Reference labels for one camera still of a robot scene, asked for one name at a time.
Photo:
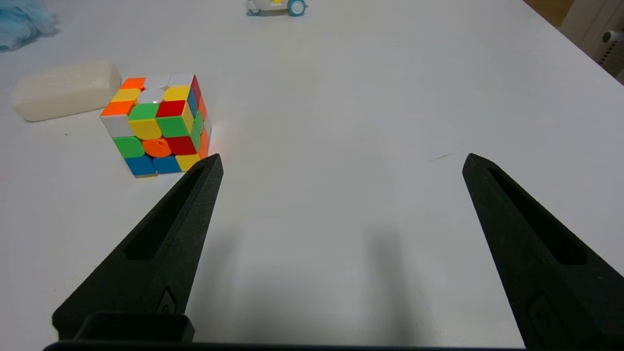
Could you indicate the light blue mesh bath pouf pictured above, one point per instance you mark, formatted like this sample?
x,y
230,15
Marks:
x,y
22,22

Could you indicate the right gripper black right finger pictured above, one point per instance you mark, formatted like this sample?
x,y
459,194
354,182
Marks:
x,y
551,292

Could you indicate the multicoloured puzzle cube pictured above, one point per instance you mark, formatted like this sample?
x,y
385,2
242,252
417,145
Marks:
x,y
156,124

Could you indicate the white desk adjustment knob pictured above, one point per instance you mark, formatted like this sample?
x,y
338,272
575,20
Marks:
x,y
614,37

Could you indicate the white soap bar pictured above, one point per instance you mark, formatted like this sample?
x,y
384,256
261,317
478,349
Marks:
x,y
63,92

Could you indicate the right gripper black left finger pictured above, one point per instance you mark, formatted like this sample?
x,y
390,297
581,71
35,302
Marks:
x,y
161,253

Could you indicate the yellow duck scooter toy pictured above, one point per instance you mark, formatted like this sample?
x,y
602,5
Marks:
x,y
278,6

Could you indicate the white side desk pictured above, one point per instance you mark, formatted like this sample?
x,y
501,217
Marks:
x,y
590,19

